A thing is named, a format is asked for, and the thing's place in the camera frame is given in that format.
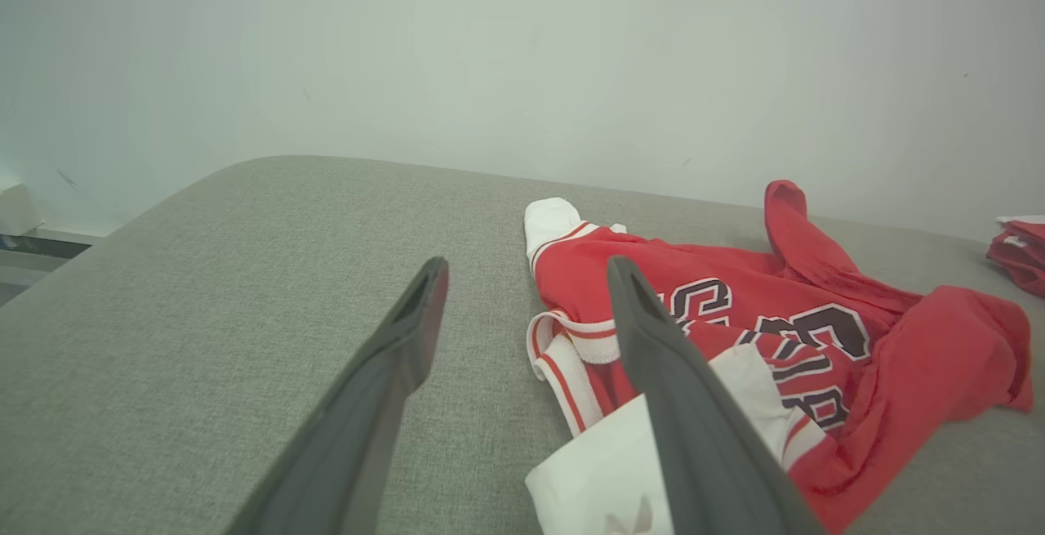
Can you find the small white box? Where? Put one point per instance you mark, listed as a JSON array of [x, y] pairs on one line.
[[18, 212]]

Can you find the white wall baseboard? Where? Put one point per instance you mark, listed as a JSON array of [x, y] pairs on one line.
[[73, 234]]

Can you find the red basketball jersey white lining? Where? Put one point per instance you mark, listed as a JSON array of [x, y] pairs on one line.
[[939, 355]]

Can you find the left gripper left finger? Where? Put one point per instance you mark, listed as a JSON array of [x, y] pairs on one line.
[[351, 453]]

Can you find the red shorts with white stripe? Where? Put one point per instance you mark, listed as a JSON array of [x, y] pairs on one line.
[[1020, 257]]

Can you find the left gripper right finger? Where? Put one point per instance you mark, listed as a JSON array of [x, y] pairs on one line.
[[702, 453]]

